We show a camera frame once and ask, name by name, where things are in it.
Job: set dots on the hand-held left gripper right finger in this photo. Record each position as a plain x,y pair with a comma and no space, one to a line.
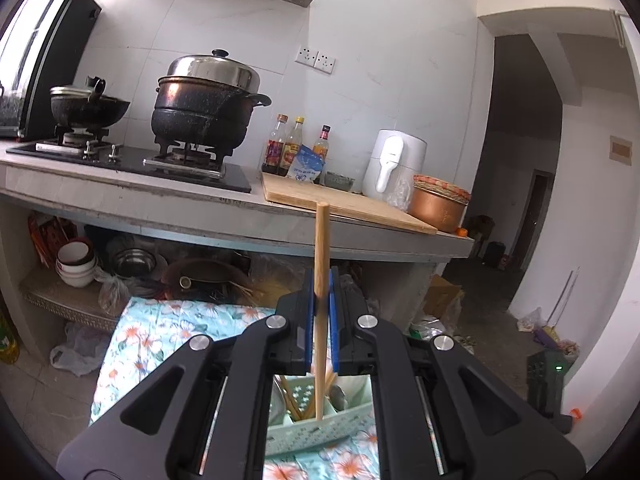
334,330

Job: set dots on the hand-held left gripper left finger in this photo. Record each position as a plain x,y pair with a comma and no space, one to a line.
309,335

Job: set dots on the pile of wooden chopsticks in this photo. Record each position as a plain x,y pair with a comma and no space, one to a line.
292,400

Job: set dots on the stainless steel spoon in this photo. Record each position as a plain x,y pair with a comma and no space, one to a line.
339,397
277,400

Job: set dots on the light wooden chopstick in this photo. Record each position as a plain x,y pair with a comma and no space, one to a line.
321,250

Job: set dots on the green plastic utensil basket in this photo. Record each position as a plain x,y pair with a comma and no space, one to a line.
320,435

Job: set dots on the thin metal rods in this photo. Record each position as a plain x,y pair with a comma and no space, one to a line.
562,295

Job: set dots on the cardboard box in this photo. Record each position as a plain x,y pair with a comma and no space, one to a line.
442,300

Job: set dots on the round brown lid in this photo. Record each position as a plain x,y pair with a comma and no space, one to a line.
205,280

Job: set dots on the wooden cutting board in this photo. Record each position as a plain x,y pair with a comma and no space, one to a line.
350,207

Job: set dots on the black suitcase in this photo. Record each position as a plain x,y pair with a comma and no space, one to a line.
495,256

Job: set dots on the clear plastic cup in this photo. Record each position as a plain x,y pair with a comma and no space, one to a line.
400,196

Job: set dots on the copper pot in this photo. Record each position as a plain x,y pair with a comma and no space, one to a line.
435,212

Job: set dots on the floral blanket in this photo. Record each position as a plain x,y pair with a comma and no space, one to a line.
150,325

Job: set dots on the small orange cap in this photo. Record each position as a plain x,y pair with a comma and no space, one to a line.
461,232

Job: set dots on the blue white seasoning packet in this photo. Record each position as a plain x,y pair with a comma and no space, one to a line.
305,166

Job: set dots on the white air fryer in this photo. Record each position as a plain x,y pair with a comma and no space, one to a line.
395,160

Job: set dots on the woven trivet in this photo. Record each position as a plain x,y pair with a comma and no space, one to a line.
442,185

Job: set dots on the sauce bottle orange label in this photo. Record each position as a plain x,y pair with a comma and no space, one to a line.
322,145

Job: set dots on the dark sauce bottle red label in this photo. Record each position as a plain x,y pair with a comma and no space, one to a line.
274,150

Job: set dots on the sauce bottle yellow cap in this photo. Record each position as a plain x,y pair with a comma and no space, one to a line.
295,145

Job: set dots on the steel basin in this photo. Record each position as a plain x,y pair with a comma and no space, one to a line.
134,262

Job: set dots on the small clear plastic bag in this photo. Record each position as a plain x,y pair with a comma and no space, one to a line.
112,296

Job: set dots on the concrete kitchen counter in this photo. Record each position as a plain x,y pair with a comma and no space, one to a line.
150,205

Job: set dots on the white plastic bag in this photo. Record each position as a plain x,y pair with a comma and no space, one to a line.
80,352

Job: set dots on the stack of white bowls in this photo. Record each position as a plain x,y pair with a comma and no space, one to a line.
75,265

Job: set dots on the black gas stove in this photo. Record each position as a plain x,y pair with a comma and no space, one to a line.
130,165

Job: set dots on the large black pot steel lid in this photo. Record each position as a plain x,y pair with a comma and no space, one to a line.
200,110

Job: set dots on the red packets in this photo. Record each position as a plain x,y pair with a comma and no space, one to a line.
50,235

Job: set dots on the cooking oil bottle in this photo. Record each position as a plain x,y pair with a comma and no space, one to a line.
7,340

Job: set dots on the black wok with lid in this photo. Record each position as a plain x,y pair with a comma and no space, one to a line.
90,110

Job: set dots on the yellow wall plaque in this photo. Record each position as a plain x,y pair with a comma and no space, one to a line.
621,150

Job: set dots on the white wall socket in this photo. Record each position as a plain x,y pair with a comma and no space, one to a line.
305,56
325,62

